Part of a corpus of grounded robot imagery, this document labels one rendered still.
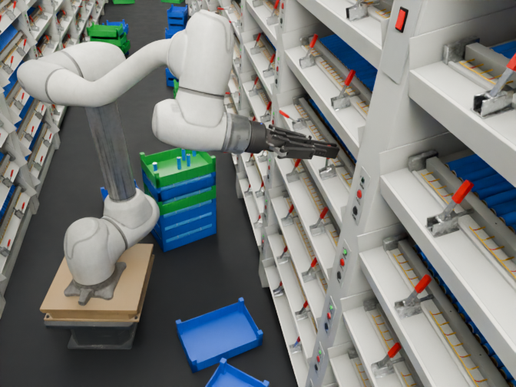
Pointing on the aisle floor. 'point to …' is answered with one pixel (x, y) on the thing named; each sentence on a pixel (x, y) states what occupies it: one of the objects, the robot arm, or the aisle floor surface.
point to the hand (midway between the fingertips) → (323, 149)
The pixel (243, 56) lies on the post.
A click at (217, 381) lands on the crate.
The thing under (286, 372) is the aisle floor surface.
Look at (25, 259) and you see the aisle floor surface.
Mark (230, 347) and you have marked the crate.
